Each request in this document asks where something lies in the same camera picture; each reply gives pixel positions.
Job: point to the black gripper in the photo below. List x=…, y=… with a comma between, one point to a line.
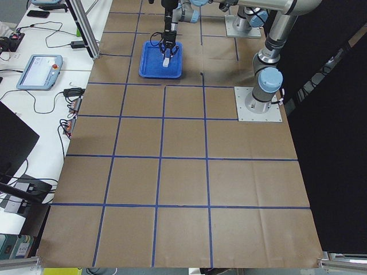
x=168, y=38

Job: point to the blue plastic tray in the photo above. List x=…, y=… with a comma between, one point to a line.
x=151, y=63

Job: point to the black power adapter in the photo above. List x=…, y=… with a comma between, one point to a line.
x=77, y=44

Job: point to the grey usb hub upper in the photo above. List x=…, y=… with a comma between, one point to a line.
x=75, y=104

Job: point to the grey usb hub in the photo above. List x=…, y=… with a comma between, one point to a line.
x=69, y=125
x=75, y=104

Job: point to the grey usb hub lower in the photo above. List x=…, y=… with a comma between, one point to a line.
x=69, y=125

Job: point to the blue teach pendant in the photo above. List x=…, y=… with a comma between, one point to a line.
x=41, y=72

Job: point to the black smartphone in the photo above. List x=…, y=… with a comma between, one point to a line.
x=38, y=14

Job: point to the black circuit board device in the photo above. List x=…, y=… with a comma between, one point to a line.
x=11, y=43

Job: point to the black monitor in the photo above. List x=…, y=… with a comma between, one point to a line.
x=17, y=142

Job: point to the black monitor stand base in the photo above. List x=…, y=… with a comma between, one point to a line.
x=31, y=190

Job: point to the aluminium frame post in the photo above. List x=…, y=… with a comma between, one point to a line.
x=81, y=20

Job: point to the aluminium rail left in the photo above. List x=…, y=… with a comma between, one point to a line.
x=20, y=263

